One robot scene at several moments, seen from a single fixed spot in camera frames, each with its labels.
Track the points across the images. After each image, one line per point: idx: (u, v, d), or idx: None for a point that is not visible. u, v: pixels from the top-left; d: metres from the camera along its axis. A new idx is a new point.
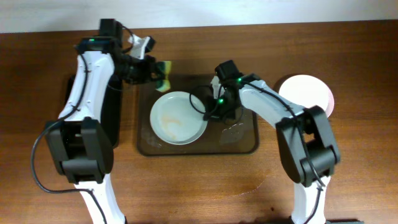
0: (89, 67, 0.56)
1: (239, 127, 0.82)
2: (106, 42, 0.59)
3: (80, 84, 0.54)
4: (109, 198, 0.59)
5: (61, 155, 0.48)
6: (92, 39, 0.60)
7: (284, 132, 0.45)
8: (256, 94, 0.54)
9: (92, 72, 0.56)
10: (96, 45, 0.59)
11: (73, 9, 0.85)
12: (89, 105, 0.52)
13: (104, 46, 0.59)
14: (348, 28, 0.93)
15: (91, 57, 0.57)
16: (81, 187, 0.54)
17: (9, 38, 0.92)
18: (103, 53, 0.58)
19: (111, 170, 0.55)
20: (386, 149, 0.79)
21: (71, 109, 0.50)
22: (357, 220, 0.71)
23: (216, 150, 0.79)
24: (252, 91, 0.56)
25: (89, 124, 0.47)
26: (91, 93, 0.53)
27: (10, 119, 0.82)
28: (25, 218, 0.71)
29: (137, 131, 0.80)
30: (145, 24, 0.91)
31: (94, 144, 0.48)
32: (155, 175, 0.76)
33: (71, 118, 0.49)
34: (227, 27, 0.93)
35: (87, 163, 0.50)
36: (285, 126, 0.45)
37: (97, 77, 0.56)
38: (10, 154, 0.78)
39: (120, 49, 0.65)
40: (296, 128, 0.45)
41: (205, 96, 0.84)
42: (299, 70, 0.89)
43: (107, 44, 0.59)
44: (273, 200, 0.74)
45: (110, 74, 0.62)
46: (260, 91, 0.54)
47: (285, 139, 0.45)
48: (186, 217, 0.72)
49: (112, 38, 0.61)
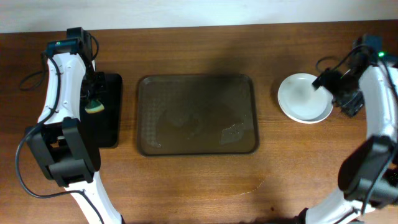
0: (60, 70, 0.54)
1: (239, 127, 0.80)
2: (73, 43, 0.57)
3: (55, 85, 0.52)
4: (102, 198, 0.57)
5: (46, 158, 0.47)
6: (59, 42, 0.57)
7: (375, 147, 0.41)
8: (382, 84, 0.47)
9: (65, 73, 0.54)
10: (63, 47, 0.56)
11: (73, 9, 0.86)
12: (66, 107, 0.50)
13: (70, 48, 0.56)
14: (347, 28, 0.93)
15: (60, 60, 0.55)
16: (72, 189, 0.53)
17: (12, 40, 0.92)
18: (73, 54, 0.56)
19: (99, 168, 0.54)
20: None
21: (48, 112, 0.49)
22: (357, 220, 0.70)
23: (216, 150, 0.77)
24: (380, 79, 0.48)
25: (68, 123, 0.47)
26: (68, 93, 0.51)
27: (12, 119, 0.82)
28: (23, 218, 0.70)
29: (138, 130, 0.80)
30: (146, 25, 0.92)
31: (79, 142, 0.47)
32: (155, 175, 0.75)
33: (50, 122, 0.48)
34: (226, 26, 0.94)
35: (74, 162, 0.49)
36: (382, 143, 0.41)
37: (71, 77, 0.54)
38: (12, 154, 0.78)
39: (89, 51, 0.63)
40: (392, 153, 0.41)
41: (288, 96, 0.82)
42: (300, 70, 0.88)
43: (76, 44, 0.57)
44: (275, 200, 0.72)
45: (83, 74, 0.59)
46: (391, 86, 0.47)
47: (372, 154, 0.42)
48: (186, 216, 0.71)
49: (79, 39, 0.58)
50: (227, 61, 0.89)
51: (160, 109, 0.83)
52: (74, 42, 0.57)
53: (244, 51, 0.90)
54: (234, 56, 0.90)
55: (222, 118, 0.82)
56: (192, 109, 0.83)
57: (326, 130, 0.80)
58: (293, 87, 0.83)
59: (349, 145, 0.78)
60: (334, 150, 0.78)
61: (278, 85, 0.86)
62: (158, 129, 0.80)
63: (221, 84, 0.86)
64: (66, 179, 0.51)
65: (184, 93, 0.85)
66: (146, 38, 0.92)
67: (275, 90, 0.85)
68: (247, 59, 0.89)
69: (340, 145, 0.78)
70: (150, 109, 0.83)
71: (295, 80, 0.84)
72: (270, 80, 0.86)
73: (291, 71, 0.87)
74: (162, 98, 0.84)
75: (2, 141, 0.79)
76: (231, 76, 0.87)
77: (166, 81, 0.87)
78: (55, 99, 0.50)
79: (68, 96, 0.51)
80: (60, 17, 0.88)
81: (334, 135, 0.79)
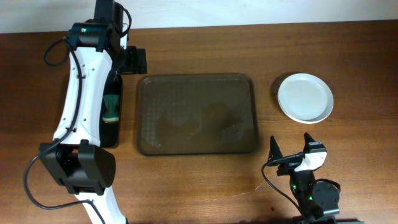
0: (83, 73, 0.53)
1: (239, 127, 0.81)
2: (100, 35, 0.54)
3: (74, 94, 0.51)
4: (109, 205, 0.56)
5: (59, 173, 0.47)
6: (84, 28, 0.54)
7: None
8: None
9: (84, 81, 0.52)
10: (89, 36, 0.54)
11: (74, 9, 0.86)
12: (84, 123, 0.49)
13: (97, 40, 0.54)
14: (347, 28, 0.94)
15: (83, 57, 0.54)
16: (81, 196, 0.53)
17: (13, 40, 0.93)
18: (97, 50, 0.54)
19: (112, 182, 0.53)
20: (390, 149, 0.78)
21: (65, 130, 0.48)
22: (357, 220, 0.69)
23: (216, 150, 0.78)
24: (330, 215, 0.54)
25: (85, 148, 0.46)
26: (87, 108, 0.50)
27: (13, 118, 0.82)
28: (24, 218, 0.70)
29: (138, 130, 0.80)
30: (147, 25, 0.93)
31: (93, 167, 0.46)
32: (155, 176, 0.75)
33: (66, 141, 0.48)
34: (227, 27, 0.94)
35: (87, 179, 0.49)
36: None
37: (92, 86, 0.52)
38: (12, 153, 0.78)
39: (117, 38, 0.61)
40: None
41: (287, 96, 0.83)
42: (301, 70, 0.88)
43: (102, 37, 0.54)
44: (275, 200, 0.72)
45: (109, 70, 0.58)
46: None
47: None
48: (186, 216, 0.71)
49: (109, 27, 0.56)
50: (226, 61, 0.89)
51: (160, 109, 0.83)
52: (102, 33, 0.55)
53: (244, 50, 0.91)
54: (235, 56, 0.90)
55: (223, 119, 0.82)
56: (192, 109, 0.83)
57: (327, 130, 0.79)
58: (293, 88, 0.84)
59: (349, 144, 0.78)
60: (334, 150, 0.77)
61: (278, 85, 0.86)
62: (158, 129, 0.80)
63: (221, 85, 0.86)
64: (78, 188, 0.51)
65: (184, 93, 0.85)
66: (147, 38, 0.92)
67: (275, 90, 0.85)
68: (247, 59, 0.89)
69: (340, 144, 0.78)
70: (151, 109, 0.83)
71: (295, 80, 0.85)
72: (270, 80, 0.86)
73: (291, 71, 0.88)
74: (163, 98, 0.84)
75: (2, 141, 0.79)
76: (231, 76, 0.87)
77: (166, 81, 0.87)
78: (74, 114, 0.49)
79: (86, 111, 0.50)
80: (61, 17, 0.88)
81: (334, 135, 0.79)
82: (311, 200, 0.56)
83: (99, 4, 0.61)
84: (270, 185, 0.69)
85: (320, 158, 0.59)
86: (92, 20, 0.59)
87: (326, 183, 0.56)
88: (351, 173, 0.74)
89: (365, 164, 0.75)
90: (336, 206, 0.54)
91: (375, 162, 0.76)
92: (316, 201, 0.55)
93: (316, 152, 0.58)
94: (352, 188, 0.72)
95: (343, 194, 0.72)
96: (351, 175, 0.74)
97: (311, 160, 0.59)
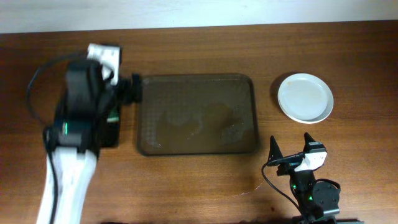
0: (60, 190, 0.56)
1: (239, 127, 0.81)
2: (79, 143, 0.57)
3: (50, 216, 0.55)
4: None
5: None
6: (64, 130, 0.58)
7: None
8: None
9: (59, 205, 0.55)
10: (66, 143, 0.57)
11: (74, 9, 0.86)
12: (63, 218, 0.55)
13: (78, 145, 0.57)
14: (346, 28, 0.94)
15: (61, 165, 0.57)
16: None
17: (14, 40, 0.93)
18: (78, 156, 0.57)
19: None
20: (390, 149, 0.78)
21: None
22: (357, 220, 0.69)
23: (217, 150, 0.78)
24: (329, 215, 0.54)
25: None
26: None
27: (13, 118, 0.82)
28: (24, 218, 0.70)
29: (138, 131, 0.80)
30: (147, 25, 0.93)
31: None
32: (155, 176, 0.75)
33: None
34: (227, 27, 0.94)
35: None
36: None
37: (68, 201, 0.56)
38: (12, 153, 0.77)
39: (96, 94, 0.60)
40: None
41: (287, 96, 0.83)
42: (301, 70, 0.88)
43: (81, 143, 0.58)
44: (275, 200, 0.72)
45: (93, 160, 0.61)
46: None
47: None
48: (186, 216, 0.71)
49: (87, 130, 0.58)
50: (226, 61, 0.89)
51: (160, 110, 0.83)
52: (83, 132, 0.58)
53: (244, 50, 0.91)
54: (235, 56, 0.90)
55: (223, 119, 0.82)
56: (192, 109, 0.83)
57: (327, 130, 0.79)
58: (293, 88, 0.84)
59: (349, 145, 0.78)
60: (334, 150, 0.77)
61: (278, 85, 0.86)
62: (158, 129, 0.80)
63: (221, 85, 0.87)
64: None
65: (184, 93, 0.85)
66: (147, 38, 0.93)
67: (275, 90, 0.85)
68: (247, 59, 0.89)
69: (340, 144, 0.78)
70: (151, 109, 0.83)
71: (295, 80, 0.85)
72: (270, 80, 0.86)
73: (291, 71, 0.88)
74: (163, 98, 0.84)
75: (3, 141, 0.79)
76: (231, 76, 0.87)
77: (167, 82, 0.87)
78: None
79: None
80: (60, 17, 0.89)
81: (334, 134, 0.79)
82: (312, 200, 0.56)
83: (73, 82, 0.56)
84: (270, 185, 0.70)
85: (320, 158, 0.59)
86: (70, 102, 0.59)
87: (326, 183, 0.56)
88: (351, 173, 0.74)
89: (365, 164, 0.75)
90: (336, 206, 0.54)
91: (375, 162, 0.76)
92: (316, 201, 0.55)
93: (316, 152, 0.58)
94: (352, 188, 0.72)
95: (343, 194, 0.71)
96: (352, 175, 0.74)
97: (311, 160, 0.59)
